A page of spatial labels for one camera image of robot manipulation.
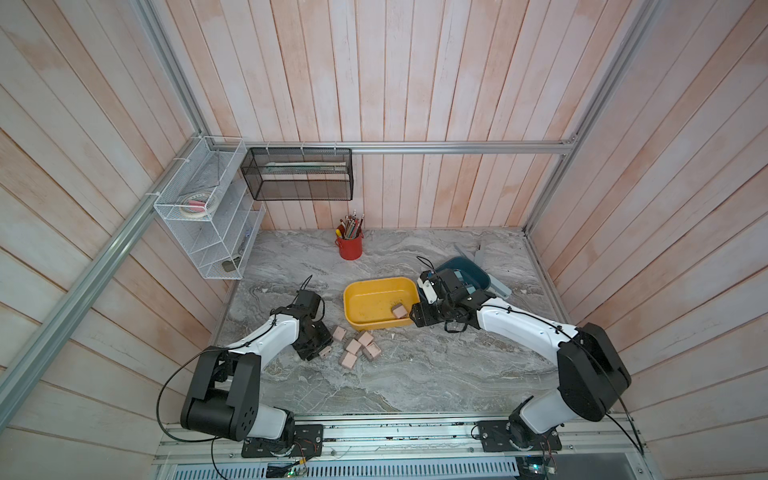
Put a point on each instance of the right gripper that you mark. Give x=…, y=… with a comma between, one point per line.
x=421, y=310

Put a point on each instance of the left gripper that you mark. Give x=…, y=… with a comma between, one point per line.
x=326, y=340

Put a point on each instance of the yellow plastic tray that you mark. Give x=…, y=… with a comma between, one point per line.
x=368, y=303

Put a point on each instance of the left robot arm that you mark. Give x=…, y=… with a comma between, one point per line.
x=223, y=399

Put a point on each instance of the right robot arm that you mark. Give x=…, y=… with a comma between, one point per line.
x=591, y=375

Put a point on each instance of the dark teal plastic tray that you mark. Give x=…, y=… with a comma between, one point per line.
x=460, y=270

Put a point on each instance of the pink plug bottom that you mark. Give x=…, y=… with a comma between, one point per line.
x=348, y=360

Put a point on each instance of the grey plastic clip tool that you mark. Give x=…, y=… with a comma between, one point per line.
x=476, y=254

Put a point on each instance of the red pencil cup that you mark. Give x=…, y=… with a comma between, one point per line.
x=349, y=237

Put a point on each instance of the tape roll on shelf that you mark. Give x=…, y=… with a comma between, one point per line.
x=198, y=205

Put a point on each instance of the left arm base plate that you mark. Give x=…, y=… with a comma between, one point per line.
x=302, y=441

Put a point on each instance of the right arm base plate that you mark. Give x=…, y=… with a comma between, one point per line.
x=505, y=436

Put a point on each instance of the black mesh wall basket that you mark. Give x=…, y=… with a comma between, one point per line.
x=299, y=174

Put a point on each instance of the white wire wall shelf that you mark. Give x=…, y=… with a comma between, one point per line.
x=219, y=245

